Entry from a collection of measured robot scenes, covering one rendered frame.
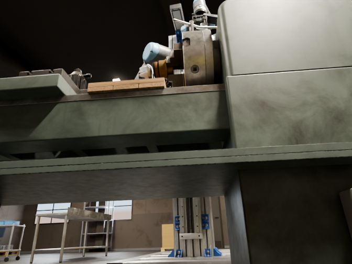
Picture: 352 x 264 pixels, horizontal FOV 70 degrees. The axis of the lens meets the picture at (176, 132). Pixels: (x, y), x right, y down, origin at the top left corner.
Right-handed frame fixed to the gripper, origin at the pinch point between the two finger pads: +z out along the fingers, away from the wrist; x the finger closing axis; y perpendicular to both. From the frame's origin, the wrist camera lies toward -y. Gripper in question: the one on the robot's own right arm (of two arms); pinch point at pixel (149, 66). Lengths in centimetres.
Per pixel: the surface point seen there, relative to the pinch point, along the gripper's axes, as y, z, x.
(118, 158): 3, 27, -52
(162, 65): -6.2, 1.0, -0.5
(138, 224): 214, -928, -17
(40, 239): 626, -971, -58
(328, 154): -54, 27, -55
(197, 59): -22.2, 10.8, -6.7
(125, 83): 6.4, 14.8, -18.6
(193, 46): -20.8, 12.4, -1.2
